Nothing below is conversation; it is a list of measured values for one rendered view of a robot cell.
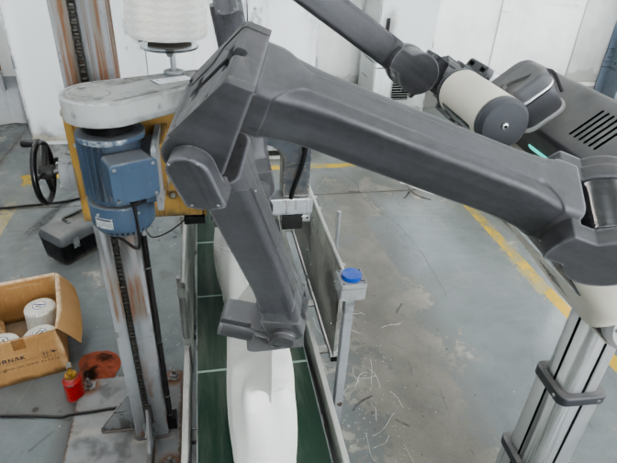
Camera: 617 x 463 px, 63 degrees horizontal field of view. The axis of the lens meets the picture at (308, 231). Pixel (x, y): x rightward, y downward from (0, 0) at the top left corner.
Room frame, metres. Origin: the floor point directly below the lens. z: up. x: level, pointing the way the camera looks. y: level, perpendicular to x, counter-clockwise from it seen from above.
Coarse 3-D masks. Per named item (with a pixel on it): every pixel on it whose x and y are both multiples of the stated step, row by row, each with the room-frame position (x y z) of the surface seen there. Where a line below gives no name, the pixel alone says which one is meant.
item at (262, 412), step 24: (240, 360) 0.88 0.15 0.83; (264, 360) 0.82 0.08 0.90; (288, 360) 0.90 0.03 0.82; (240, 384) 0.84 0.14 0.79; (264, 384) 0.78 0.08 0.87; (288, 384) 0.84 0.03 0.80; (240, 408) 0.81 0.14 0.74; (264, 408) 0.80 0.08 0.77; (288, 408) 0.80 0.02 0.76; (240, 432) 0.80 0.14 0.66; (264, 432) 0.78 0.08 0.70; (288, 432) 0.80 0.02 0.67; (240, 456) 0.80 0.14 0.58; (264, 456) 0.78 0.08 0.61; (288, 456) 0.80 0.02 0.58
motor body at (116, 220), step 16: (80, 144) 1.03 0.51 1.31; (96, 144) 1.00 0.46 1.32; (112, 144) 1.00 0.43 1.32; (128, 144) 1.03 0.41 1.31; (80, 160) 1.02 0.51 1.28; (96, 160) 1.01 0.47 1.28; (96, 176) 1.00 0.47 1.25; (96, 192) 1.01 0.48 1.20; (96, 208) 1.00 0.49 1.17; (112, 208) 1.01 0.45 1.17; (128, 208) 1.01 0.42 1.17; (144, 208) 1.04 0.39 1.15; (96, 224) 1.01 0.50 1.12; (112, 224) 1.00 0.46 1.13; (128, 224) 1.01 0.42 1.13; (144, 224) 1.03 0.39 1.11
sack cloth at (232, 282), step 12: (216, 228) 1.60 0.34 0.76; (216, 240) 1.59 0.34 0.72; (216, 252) 1.58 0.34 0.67; (228, 252) 1.52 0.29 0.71; (216, 264) 1.59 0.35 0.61; (228, 264) 1.52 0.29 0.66; (228, 276) 1.52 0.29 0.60; (240, 276) 1.52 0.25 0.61; (228, 288) 1.51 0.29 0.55; (240, 288) 1.51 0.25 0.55
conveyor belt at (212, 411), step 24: (216, 288) 1.72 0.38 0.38; (216, 312) 1.56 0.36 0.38; (216, 336) 1.43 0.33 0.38; (216, 360) 1.31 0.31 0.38; (216, 384) 1.20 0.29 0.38; (216, 408) 1.10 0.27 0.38; (312, 408) 1.12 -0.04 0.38; (216, 432) 1.01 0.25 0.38; (312, 432) 1.03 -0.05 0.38; (216, 456) 0.93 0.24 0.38; (312, 456) 0.94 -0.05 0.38
